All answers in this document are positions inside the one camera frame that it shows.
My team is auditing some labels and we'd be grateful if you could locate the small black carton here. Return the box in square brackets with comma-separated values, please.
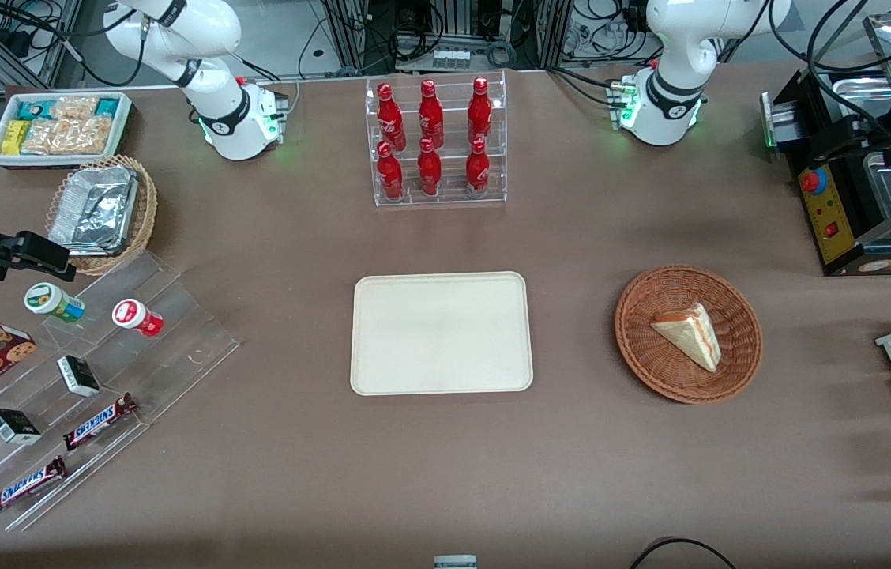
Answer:
[0, 409, 43, 446]
[57, 355, 101, 398]

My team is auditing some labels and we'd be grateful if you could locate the green lid cup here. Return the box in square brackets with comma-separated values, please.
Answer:
[24, 282, 86, 324]

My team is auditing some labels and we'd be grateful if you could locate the clear peanut snack bag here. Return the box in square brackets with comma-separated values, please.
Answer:
[22, 116, 112, 156]
[50, 96, 100, 122]

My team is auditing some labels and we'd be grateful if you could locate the black looped cable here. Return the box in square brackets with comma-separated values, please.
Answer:
[629, 537, 739, 569]

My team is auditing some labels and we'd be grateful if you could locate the red lid cup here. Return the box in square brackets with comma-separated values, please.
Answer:
[111, 299, 164, 338]

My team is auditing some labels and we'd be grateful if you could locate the round brown wicker basket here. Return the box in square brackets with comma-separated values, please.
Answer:
[615, 265, 764, 405]

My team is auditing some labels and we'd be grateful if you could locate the triangular sandwich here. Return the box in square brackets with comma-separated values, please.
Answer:
[650, 303, 723, 373]

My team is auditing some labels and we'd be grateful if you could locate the aluminium foil tray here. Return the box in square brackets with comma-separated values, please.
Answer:
[47, 165, 139, 256]

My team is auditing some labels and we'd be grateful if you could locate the white rectangular snack bin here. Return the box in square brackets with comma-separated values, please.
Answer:
[0, 92, 135, 170]

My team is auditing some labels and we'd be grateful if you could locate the clear acrylic stepped display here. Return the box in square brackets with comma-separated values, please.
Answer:
[0, 249, 242, 533]

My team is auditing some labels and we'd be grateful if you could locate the light wicker basket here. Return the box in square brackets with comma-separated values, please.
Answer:
[45, 155, 158, 277]

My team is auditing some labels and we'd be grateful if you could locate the snickers chocolate bar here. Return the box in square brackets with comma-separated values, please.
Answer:
[0, 456, 68, 517]
[62, 393, 138, 452]

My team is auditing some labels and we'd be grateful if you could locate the clear acrylic bottle rack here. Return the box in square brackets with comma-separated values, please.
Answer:
[365, 70, 509, 208]

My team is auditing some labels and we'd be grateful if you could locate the cream plastic tray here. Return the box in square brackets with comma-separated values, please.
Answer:
[350, 271, 534, 396]

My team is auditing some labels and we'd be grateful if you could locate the yellow snack pack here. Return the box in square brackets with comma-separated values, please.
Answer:
[1, 119, 30, 156]

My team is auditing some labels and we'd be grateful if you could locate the red cola bottle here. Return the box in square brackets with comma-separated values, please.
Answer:
[376, 83, 408, 152]
[464, 138, 491, 198]
[376, 141, 405, 201]
[416, 138, 443, 197]
[417, 79, 445, 149]
[467, 77, 494, 145]

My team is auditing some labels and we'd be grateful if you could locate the black food warmer machine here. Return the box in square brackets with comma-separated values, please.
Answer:
[761, 12, 891, 277]

